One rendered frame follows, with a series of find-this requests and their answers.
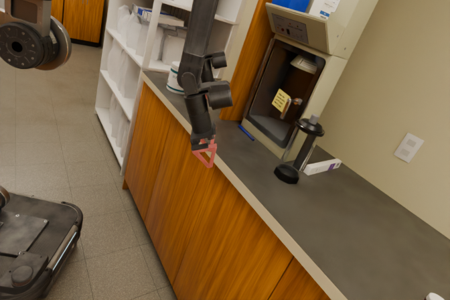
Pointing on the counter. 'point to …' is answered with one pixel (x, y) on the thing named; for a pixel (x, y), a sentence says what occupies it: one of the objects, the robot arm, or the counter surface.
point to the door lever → (288, 106)
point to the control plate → (290, 28)
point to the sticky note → (280, 100)
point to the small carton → (321, 8)
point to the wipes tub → (174, 80)
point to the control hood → (318, 28)
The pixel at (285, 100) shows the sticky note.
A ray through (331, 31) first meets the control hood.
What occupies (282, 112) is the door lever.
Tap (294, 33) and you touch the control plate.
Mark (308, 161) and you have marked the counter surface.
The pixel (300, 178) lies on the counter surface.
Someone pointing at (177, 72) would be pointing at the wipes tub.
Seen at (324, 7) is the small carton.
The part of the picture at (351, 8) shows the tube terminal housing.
